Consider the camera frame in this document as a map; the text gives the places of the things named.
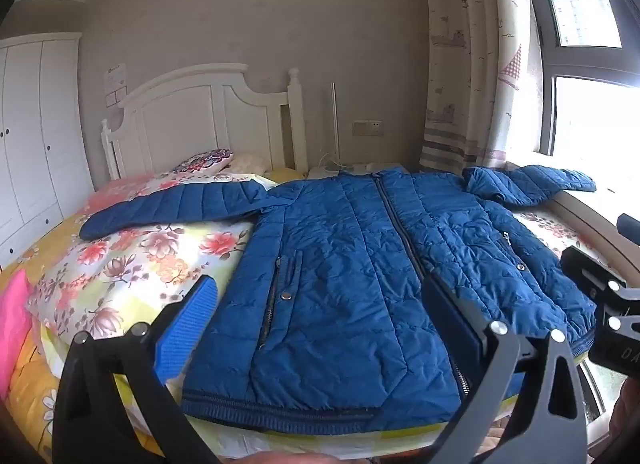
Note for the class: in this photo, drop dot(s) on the paper wall notice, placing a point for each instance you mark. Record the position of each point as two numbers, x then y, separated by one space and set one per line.
115 79

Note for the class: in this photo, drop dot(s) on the person's right forearm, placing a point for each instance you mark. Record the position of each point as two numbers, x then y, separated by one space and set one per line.
627 419

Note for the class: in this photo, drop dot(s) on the beige wall socket plate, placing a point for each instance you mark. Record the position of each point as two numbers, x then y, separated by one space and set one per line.
367 128

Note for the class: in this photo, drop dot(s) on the printed curtain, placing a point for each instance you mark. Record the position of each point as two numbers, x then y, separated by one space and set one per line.
470 69

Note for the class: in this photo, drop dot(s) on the floral bed quilt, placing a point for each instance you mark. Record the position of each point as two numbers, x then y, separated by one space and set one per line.
125 269

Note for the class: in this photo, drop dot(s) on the blue quilted jacket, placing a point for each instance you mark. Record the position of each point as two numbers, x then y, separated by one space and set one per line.
350 269

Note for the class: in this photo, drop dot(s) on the cream fluffy pillow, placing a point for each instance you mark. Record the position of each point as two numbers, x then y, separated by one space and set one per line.
247 164

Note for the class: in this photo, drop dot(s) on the white wooden headboard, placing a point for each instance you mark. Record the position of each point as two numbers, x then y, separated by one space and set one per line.
190 119

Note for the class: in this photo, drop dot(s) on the window sill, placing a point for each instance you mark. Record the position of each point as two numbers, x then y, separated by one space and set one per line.
595 216

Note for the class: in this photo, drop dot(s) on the white wardrobe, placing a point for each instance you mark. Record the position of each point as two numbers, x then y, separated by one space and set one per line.
30 144

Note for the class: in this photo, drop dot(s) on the yellow bed sheet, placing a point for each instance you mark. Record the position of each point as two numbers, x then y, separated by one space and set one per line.
35 394

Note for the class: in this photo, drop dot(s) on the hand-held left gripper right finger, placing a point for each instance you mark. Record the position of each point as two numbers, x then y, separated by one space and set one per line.
450 314

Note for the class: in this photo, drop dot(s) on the pink cloth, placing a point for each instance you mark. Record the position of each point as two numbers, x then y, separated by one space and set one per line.
12 324

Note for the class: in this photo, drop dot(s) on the yellow pillow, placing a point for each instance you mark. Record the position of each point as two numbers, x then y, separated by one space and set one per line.
287 174

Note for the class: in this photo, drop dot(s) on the patterned pillow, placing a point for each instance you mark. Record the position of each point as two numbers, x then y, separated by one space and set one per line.
202 162

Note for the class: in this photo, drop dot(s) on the window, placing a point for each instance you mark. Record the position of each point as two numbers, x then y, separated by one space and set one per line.
590 109

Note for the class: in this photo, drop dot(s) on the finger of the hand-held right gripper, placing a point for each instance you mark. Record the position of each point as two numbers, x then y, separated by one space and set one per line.
590 271
630 228

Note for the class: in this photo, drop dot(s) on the white nightstand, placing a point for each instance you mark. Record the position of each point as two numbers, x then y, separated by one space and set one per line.
355 168

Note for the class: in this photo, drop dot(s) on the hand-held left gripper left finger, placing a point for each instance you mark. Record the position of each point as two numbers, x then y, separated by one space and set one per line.
187 329

